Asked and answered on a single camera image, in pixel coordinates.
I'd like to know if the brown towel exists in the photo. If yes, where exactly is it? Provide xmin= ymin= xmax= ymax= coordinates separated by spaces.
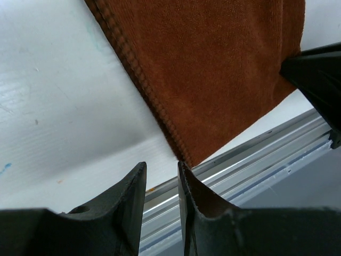
xmin=86 ymin=1 xmax=305 ymax=167

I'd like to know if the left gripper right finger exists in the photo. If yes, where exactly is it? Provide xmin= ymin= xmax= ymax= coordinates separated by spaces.
xmin=178 ymin=162 xmax=340 ymax=255

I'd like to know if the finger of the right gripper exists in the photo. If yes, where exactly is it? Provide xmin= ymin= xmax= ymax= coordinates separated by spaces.
xmin=280 ymin=43 xmax=340 ymax=149

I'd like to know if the aluminium mounting rail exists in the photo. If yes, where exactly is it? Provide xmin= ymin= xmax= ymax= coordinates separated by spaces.
xmin=139 ymin=109 xmax=331 ymax=255

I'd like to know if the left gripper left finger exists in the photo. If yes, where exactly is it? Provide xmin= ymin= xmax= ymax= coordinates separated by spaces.
xmin=1 ymin=162 xmax=147 ymax=255

